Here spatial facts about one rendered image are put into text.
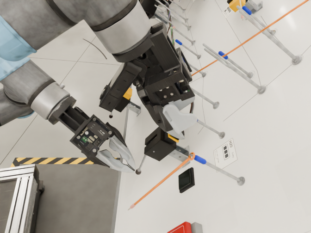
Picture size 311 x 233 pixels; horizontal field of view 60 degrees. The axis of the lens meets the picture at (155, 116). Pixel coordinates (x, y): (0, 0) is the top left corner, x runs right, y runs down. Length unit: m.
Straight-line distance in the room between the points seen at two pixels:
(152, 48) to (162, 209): 0.34
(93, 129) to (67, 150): 1.62
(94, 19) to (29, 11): 0.08
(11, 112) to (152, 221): 0.39
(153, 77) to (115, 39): 0.09
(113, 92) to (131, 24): 0.13
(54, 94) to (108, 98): 0.16
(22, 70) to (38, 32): 0.23
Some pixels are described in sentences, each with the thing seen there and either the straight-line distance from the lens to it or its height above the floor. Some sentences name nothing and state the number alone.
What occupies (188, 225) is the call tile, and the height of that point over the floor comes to 1.13.
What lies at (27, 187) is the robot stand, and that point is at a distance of 1.77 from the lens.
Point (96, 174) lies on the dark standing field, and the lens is 1.97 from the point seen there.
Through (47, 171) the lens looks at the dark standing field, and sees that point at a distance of 2.08.
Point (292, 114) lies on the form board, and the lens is 0.45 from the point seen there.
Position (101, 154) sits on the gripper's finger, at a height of 1.11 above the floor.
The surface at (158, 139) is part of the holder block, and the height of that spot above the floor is 1.17.
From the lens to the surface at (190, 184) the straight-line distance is 0.53.
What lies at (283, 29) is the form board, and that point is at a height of 1.34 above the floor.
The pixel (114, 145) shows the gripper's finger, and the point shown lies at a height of 1.10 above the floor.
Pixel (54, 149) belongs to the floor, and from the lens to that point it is 2.21.
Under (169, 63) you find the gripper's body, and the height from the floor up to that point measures 1.34.
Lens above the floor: 1.55
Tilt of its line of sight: 41 degrees down
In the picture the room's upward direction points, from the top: straight up
